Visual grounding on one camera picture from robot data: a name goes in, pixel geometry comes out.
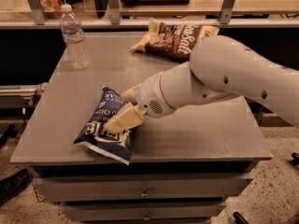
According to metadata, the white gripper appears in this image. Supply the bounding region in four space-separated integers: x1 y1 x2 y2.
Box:
104 73 175 133

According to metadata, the blue kettle chip bag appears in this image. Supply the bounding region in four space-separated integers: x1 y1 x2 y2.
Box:
73 86 133 166

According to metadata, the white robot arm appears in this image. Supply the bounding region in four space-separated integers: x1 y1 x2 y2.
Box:
104 35 299 133

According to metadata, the brown sea salt chip bag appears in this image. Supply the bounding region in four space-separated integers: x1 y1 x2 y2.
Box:
131 18 219 62

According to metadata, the clear plastic water bottle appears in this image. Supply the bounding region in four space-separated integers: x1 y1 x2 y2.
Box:
60 4 91 70

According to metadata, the orange snack bag behind glass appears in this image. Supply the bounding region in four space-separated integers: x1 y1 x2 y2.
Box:
38 0 63 18

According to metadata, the grey drawer cabinet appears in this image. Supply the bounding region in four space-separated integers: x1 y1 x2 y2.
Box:
11 32 271 224

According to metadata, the lower grey drawer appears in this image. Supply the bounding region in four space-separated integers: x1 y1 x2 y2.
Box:
64 202 226 222

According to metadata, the grey drawer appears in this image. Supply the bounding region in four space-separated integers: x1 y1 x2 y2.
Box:
33 173 253 202
64 202 226 222

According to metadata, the upper grey drawer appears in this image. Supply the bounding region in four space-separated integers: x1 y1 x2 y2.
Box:
33 173 253 202

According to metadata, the black shoe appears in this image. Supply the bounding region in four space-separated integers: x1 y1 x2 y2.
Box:
0 169 31 206

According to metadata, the metal rail frame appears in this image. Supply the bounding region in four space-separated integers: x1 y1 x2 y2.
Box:
0 0 299 29

